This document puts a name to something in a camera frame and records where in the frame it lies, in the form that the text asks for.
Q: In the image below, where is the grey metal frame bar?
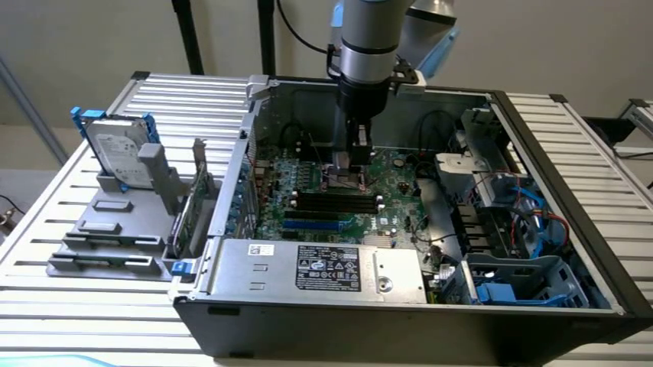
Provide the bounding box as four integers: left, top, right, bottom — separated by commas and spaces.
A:
0, 56, 70, 166

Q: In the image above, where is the light blue sheet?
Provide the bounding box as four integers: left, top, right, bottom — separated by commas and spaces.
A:
0, 352, 113, 367

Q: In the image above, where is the green graphics card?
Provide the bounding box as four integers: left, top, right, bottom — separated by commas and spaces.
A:
165, 138, 217, 258

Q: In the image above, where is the silver chipset heat sink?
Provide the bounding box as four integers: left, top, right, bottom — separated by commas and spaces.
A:
364, 234, 398, 250

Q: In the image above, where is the blue expansion slot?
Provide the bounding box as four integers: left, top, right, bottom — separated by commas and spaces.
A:
282, 219, 342, 232

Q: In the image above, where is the CPU socket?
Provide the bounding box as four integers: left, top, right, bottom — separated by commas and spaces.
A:
319, 163, 370, 193

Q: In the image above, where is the black RAM slot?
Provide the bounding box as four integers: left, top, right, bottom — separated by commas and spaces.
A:
297, 194, 380, 206
295, 203, 380, 215
297, 199, 380, 210
297, 190, 380, 201

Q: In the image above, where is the blue data wire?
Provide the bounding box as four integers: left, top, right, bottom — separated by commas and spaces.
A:
508, 182, 551, 263

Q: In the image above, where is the aluminium side table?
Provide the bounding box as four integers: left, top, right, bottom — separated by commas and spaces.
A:
612, 98, 653, 158

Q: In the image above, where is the grey parts rack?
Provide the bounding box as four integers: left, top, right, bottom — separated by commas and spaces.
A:
46, 142, 226, 283

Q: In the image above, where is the red wire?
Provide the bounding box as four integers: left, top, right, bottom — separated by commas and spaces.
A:
544, 212, 571, 248

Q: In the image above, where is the grey-blue plastic drive cage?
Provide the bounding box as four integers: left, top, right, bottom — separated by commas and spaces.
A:
461, 253, 595, 309

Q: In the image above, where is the black expansion slot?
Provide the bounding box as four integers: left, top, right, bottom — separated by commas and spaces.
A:
283, 209, 342, 222

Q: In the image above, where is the black looped wire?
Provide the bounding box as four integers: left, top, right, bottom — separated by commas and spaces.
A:
417, 110, 461, 154

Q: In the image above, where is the black stand pole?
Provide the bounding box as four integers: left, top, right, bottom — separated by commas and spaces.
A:
257, 0, 278, 76
170, 0, 206, 76

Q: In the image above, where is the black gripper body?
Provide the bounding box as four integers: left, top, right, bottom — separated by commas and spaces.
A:
336, 77, 393, 125

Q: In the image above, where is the black open PC case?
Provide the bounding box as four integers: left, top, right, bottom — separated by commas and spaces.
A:
171, 74, 653, 363

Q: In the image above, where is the grey square CPU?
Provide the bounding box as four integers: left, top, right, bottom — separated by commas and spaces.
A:
332, 151, 354, 178

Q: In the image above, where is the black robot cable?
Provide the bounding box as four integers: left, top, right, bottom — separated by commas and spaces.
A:
277, 0, 342, 80

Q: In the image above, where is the hard disk with blue caddy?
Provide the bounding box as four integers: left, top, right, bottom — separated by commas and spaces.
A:
70, 106, 166, 193

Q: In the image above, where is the metal disk bay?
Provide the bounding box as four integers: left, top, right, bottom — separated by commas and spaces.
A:
434, 108, 517, 192

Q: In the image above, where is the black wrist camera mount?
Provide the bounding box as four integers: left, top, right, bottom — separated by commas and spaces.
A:
389, 60, 429, 88

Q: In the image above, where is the green motherboard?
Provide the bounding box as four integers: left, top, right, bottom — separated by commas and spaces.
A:
251, 146, 461, 277

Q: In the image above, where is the silver power supply unit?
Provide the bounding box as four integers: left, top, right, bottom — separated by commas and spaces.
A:
207, 238, 429, 305

